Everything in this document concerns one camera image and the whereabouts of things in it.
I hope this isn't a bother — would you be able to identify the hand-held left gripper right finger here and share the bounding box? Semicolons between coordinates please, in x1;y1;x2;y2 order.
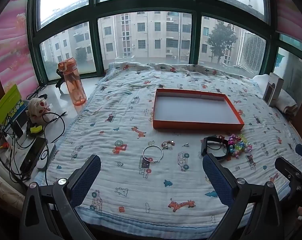
202;153;284;240

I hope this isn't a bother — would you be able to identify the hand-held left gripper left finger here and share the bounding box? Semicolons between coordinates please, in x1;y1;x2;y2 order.
19;154;101;240

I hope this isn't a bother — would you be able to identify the black wristband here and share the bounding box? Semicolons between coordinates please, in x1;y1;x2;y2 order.
201;135;231;161

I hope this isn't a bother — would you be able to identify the colourful bead bracelet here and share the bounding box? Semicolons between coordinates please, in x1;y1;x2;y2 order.
227;134;253;158

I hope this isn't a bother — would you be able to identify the rose gold chain bracelet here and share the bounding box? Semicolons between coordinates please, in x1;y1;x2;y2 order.
161;140;176;151

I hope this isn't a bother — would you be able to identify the large silver hoop earring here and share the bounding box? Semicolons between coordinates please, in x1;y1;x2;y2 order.
143;145;164;164

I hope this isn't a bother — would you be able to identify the orange shallow box tray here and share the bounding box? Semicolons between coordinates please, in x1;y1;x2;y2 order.
152;88;245;131

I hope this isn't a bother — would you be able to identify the white power bank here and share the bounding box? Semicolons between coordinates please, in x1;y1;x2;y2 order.
36;142;57;172

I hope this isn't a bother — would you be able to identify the white folded towel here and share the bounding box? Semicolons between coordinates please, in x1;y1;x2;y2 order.
252;74;298;117

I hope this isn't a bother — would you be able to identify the black smartphone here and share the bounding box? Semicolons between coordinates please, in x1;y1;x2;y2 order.
20;137;48;173

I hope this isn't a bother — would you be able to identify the white box with dark print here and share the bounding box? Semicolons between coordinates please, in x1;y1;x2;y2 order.
262;72;284;107

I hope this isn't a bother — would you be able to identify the printed cartoon blanket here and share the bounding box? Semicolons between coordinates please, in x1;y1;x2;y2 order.
40;62;302;233

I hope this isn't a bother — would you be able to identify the white plush toy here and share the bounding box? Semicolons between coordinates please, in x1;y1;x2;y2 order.
26;97;51;125

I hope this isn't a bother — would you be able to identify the orange water bottle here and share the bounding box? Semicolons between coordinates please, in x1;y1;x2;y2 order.
57;57;87;106

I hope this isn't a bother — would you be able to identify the black stand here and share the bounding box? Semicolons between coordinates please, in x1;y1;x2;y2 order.
55;69;66;89

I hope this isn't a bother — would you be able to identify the green box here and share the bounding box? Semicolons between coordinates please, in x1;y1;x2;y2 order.
0;84;28;124

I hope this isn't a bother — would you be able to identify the outdoor air conditioner unit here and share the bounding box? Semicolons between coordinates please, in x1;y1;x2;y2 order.
237;30;266;72

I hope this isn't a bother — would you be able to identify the large green tree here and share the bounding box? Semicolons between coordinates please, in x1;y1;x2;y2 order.
206;21;238;64

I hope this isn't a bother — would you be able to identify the pink printed curtain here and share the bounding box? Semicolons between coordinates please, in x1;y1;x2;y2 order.
0;0;39;93

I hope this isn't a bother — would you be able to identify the beige apartment building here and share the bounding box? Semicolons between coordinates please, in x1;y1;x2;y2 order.
41;0;241;65

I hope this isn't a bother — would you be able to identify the black charging cable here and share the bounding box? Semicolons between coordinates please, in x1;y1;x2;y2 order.
40;111;67;140

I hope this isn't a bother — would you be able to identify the black cable bundle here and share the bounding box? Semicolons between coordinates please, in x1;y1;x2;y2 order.
26;85;48;100

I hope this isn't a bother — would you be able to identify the dark green window frame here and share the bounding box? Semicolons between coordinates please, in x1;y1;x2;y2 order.
27;0;279;82

